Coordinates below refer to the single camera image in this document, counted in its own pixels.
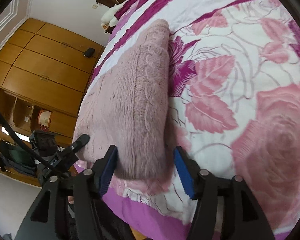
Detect pink knitted sweater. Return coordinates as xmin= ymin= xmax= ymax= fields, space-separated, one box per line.
xmin=74 ymin=20 xmax=170 ymax=180

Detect white container on shelf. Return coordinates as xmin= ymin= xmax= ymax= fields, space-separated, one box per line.
xmin=38 ymin=109 xmax=52 ymax=131

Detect wooden wardrobe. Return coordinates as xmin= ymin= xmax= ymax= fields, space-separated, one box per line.
xmin=0 ymin=17 xmax=106 ymax=188

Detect black bag on wardrobe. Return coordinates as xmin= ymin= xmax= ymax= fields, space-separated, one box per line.
xmin=83 ymin=47 xmax=95 ymax=58

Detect dark wooden nightstand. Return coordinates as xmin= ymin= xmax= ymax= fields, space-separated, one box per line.
xmin=104 ymin=25 xmax=115 ymax=34

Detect striped magenta white bedspread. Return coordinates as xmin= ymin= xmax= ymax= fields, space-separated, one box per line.
xmin=73 ymin=0 xmax=300 ymax=240

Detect white plush toy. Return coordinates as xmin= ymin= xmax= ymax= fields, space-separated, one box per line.
xmin=101 ymin=0 xmax=129 ymax=30

